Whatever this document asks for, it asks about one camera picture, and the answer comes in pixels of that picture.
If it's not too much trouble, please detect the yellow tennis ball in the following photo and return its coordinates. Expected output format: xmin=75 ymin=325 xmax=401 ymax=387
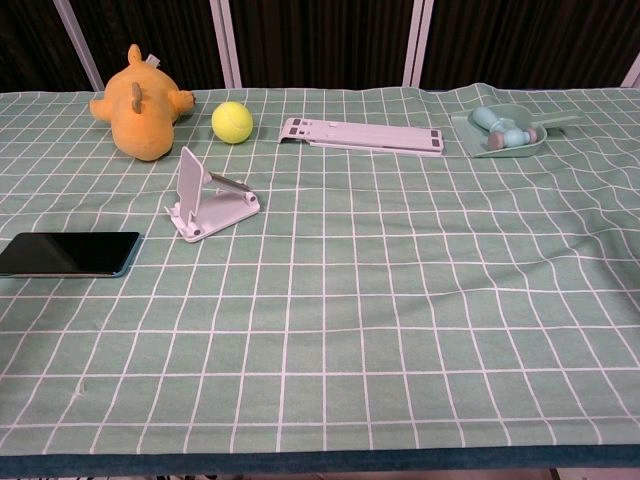
xmin=210 ymin=101 xmax=254 ymax=146

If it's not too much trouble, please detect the white folding phone stand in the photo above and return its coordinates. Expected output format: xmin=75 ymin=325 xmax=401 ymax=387
xmin=166 ymin=145 xmax=261 ymax=244

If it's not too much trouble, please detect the white partition frame post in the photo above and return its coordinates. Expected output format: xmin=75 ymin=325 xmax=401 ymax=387
xmin=208 ymin=0 xmax=243 ymax=90
xmin=401 ymin=0 xmax=435 ymax=87
xmin=53 ymin=0 xmax=105 ymax=92
xmin=621 ymin=52 xmax=640 ymax=89

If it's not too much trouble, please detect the green plastic dustpan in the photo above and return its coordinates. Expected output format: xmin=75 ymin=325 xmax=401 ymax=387
xmin=449 ymin=104 xmax=586 ymax=159

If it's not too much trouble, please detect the green checkered tablecloth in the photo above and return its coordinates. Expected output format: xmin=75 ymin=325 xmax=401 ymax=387
xmin=0 ymin=82 xmax=640 ymax=476

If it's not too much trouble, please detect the white folded laptop stand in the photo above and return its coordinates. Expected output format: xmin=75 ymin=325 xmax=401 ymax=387
xmin=278 ymin=117 xmax=446 ymax=158

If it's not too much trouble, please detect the light blue toy hammer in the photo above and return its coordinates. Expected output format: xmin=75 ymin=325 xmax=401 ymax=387
xmin=471 ymin=105 xmax=540 ymax=151

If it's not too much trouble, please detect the black smartphone with blue case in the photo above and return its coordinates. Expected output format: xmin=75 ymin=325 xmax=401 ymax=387
xmin=0 ymin=231 xmax=142 ymax=279

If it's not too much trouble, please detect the orange plush toy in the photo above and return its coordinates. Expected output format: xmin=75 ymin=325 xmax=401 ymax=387
xmin=89 ymin=43 xmax=197 ymax=163

